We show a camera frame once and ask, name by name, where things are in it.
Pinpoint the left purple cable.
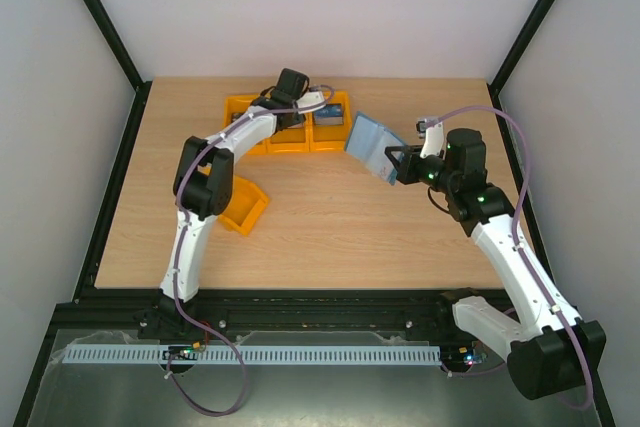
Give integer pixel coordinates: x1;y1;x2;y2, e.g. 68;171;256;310
162;84;336;417

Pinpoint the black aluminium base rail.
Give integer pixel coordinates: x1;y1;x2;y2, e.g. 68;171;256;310
49;288;463;342

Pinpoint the blue card stack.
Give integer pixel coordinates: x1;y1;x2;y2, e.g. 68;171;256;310
313;103;344;126

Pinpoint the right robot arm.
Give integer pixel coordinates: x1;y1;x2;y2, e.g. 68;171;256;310
384;126;606;403

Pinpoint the teal leather card holder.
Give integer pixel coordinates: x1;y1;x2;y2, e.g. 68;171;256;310
344;111;406;185

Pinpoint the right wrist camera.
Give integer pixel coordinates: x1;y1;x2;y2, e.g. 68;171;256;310
416;117;445;159

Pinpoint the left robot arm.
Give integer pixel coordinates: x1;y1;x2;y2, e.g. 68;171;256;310
160;68;326;303

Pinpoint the middle yellow bin in row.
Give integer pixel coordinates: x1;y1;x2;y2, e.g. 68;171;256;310
266;120;310;154

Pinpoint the loose yellow bin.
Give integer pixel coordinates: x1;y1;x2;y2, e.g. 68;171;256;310
216;174;269;236

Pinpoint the slotted white cable duct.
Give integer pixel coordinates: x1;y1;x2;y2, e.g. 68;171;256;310
61;344;441;366

